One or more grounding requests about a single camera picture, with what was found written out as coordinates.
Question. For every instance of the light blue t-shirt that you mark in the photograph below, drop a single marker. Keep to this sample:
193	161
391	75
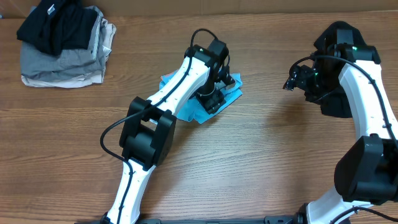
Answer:
193	110

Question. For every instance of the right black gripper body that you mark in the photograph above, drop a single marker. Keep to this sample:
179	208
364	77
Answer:
311	82

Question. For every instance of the black unfolded garment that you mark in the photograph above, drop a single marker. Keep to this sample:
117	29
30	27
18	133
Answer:
335	104

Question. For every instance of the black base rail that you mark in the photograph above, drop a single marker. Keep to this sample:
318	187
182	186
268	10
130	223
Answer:
211	221

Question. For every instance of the grey folded garment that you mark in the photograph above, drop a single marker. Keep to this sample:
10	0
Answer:
70	63

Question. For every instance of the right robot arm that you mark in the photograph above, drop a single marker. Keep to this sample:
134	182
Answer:
345	81

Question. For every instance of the beige folded garment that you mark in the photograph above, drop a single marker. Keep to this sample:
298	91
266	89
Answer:
96	77

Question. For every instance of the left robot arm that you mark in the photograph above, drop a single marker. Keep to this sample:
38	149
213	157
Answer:
148	129

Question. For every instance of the black folded garment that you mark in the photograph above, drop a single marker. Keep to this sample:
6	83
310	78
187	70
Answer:
57	25

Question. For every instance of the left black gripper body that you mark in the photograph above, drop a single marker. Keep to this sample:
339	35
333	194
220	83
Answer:
210	94

